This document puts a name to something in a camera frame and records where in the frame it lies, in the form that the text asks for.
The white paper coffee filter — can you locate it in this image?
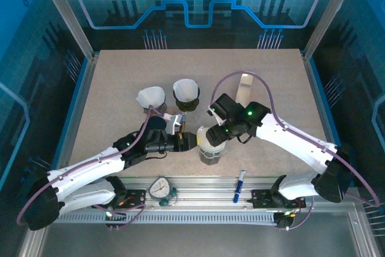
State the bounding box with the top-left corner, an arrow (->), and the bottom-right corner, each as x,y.
196,126 -> 226,152
135,86 -> 166,109
173,78 -> 199,101

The olive green coffee dripper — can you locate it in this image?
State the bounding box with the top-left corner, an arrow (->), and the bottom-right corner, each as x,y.
172,84 -> 202,113

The coffee filter paper pack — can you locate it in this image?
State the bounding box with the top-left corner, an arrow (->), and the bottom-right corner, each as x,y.
236,72 -> 256,106

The white triangular analog clock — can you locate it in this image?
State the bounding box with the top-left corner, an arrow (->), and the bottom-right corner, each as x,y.
149,177 -> 179,207

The blue white marker pen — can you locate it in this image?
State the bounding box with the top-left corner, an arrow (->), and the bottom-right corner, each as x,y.
233,170 -> 247,203

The black controller box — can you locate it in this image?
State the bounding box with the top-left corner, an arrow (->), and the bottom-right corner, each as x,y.
104,207 -> 127,231
275,210 -> 301,231

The steel front plate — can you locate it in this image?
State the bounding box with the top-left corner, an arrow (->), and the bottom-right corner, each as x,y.
17,208 -> 377,257

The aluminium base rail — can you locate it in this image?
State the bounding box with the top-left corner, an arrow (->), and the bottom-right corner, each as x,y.
90,175 -> 306,209

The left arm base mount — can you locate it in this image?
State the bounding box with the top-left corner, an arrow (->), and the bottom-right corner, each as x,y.
115,189 -> 148,209

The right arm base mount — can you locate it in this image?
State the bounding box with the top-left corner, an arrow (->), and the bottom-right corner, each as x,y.
251,189 -> 306,209

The slotted grey cable duct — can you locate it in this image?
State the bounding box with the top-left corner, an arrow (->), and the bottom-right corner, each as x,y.
57,211 -> 279,224

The blue-edged aluminium side rail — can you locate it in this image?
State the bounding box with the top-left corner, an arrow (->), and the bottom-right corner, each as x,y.
302,52 -> 353,185
54,54 -> 100,173

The aluminium frame post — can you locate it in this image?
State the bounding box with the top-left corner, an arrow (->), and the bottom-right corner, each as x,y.
33,0 -> 99,59
302,0 -> 363,59

